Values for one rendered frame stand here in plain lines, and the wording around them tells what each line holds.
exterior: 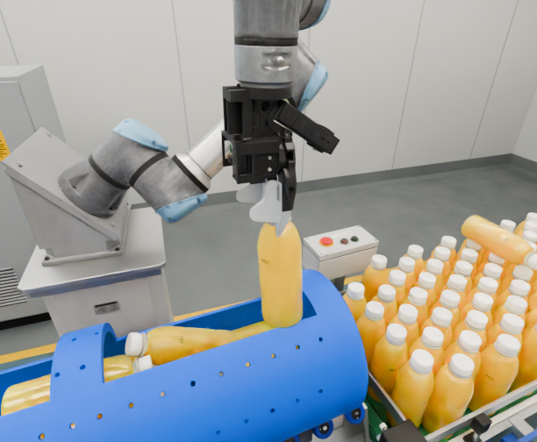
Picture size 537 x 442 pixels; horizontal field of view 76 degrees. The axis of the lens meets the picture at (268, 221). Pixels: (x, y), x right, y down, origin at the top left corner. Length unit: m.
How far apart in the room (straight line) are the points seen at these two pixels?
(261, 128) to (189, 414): 0.41
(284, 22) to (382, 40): 3.44
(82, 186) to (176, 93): 2.40
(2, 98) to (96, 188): 1.20
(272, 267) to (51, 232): 0.58
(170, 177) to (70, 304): 0.40
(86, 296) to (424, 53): 3.81
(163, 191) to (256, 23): 0.50
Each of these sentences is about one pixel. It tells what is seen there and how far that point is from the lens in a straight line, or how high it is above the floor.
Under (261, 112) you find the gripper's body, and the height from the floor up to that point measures 1.56.
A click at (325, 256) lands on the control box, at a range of 0.97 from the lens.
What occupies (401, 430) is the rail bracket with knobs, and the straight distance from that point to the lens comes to 0.79.
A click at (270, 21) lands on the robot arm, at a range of 0.42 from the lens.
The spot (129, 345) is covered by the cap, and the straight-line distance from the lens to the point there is 0.67.
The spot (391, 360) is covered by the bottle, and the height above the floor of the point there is 1.05.
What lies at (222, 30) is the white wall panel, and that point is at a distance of 3.24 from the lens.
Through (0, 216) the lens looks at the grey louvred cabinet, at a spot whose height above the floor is 0.78.
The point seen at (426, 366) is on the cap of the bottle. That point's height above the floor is 1.10.
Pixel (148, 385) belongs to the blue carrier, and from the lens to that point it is 0.57.
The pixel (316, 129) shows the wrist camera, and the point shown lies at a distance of 0.48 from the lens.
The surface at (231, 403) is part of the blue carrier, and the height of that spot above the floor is 1.17.
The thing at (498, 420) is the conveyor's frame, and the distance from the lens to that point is 1.01.
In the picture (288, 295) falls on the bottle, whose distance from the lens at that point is 0.56.
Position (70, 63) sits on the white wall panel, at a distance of 3.23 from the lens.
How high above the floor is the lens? 1.66
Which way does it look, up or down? 30 degrees down
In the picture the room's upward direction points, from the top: straight up
